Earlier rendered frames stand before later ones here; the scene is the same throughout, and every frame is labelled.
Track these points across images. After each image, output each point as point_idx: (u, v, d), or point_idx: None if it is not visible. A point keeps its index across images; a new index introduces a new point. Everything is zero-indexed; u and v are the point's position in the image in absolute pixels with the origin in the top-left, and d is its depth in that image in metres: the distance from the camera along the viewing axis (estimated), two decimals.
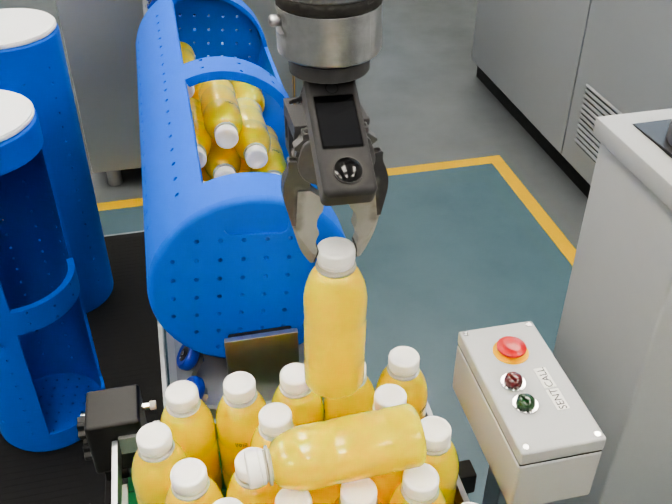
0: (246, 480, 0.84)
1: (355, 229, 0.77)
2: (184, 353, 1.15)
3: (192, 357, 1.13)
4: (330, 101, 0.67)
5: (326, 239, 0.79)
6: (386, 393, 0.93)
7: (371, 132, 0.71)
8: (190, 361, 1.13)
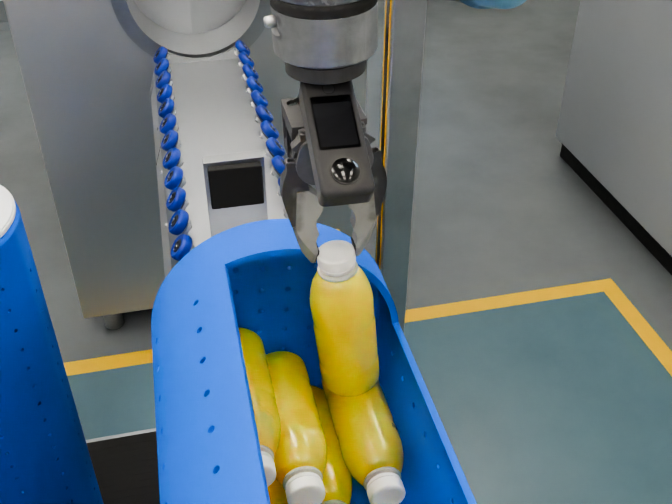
0: None
1: (354, 229, 0.77)
2: None
3: None
4: (327, 102, 0.67)
5: (326, 243, 0.79)
6: None
7: (369, 132, 0.71)
8: None
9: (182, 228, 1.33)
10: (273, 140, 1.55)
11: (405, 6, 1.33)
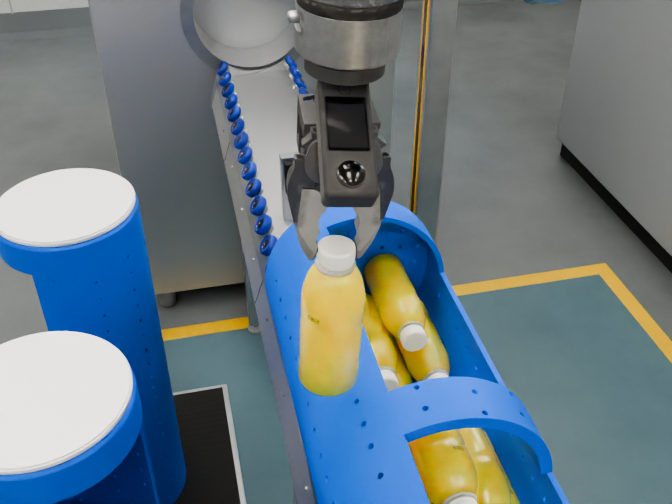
0: None
1: (357, 231, 0.77)
2: None
3: None
4: (341, 102, 0.67)
5: (411, 335, 1.15)
6: None
7: (381, 137, 0.71)
8: None
9: (261, 210, 1.68)
10: None
11: (438, 34, 1.68)
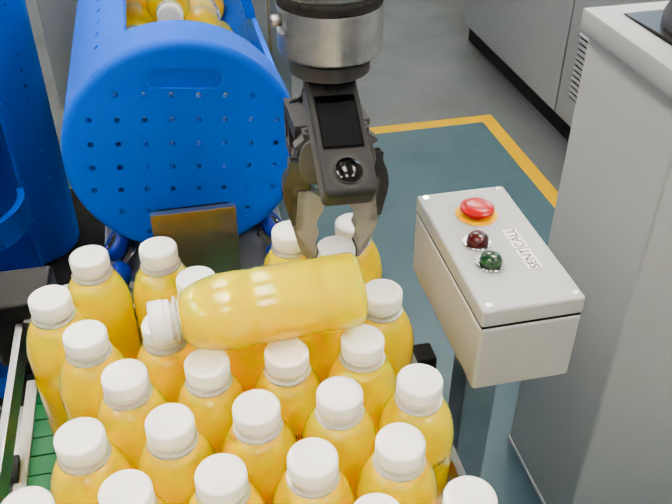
0: None
1: (355, 229, 0.77)
2: (111, 241, 1.01)
3: (120, 243, 1.00)
4: (331, 101, 0.67)
5: None
6: (331, 244, 0.78)
7: (371, 132, 0.71)
8: (118, 248, 1.00)
9: None
10: None
11: None
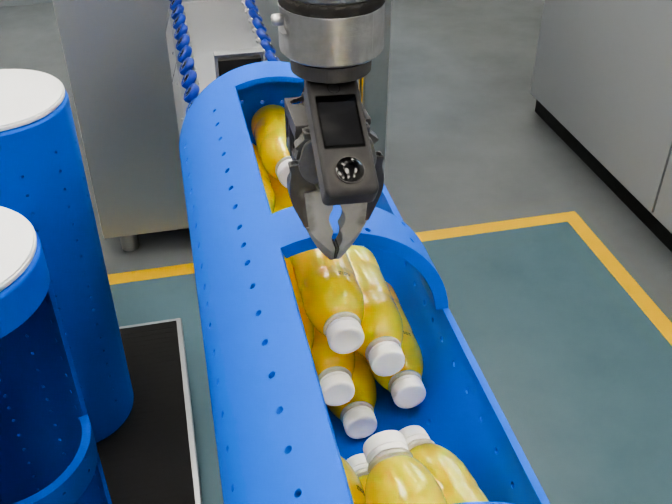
0: None
1: (341, 230, 0.76)
2: None
3: None
4: (332, 101, 0.67)
5: None
6: None
7: (372, 132, 0.72)
8: None
9: None
10: (271, 52, 1.86)
11: None
